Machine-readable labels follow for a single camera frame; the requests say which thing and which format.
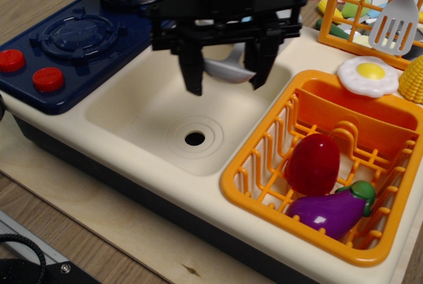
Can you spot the small yellow corn piece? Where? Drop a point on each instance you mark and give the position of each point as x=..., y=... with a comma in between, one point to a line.
x=322, y=7

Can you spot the red toy pepper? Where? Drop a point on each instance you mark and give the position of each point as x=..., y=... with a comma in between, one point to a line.
x=313, y=166

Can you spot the red stove knob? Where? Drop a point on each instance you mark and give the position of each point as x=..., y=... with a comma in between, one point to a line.
x=11, y=61
x=48, y=79

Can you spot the yellow toy corn cob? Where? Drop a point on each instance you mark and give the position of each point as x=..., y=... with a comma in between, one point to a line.
x=410, y=82

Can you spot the purple toy eggplant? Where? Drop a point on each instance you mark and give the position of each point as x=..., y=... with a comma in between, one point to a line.
x=337, y=213

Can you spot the navy blue toy stove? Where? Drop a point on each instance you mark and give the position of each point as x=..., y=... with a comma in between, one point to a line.
x=88, y=40

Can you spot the cream toy kitchen sink unit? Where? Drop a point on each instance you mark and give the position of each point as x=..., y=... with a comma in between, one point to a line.
x=145, y=135

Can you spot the green toy cucumber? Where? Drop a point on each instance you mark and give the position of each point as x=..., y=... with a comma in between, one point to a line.
x=334, y=30

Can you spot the red stove knob right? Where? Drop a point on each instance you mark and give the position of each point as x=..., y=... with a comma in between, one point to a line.
x=48, y=79

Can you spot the red stove knob left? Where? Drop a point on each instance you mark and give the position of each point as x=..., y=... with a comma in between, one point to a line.
x=11, y=61

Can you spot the orange dish rack basket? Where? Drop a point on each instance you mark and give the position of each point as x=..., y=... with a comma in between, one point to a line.
x=380, y=142

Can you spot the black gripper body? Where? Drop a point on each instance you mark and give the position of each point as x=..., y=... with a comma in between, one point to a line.
x=198, y=23

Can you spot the toy fried egg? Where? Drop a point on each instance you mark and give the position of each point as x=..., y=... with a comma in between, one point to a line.
x=368, y=76

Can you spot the orange utensil holder rack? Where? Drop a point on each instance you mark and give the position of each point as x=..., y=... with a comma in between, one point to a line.
x=359, y=29

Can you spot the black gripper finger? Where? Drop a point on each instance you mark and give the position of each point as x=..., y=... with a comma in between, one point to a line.
x=259, y=58
x=192, y=66

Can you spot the light green toy food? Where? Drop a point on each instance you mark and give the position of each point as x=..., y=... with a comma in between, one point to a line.
x=350, y=10

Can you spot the black bracket with screw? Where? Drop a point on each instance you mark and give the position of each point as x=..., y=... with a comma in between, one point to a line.
x=67, y=273

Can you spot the grey spoon blue handle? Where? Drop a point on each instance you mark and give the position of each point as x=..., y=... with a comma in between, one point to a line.
x=229, y=69

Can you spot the grey slotted spatula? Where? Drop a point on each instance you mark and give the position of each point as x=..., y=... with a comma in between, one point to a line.
x=394, y=30

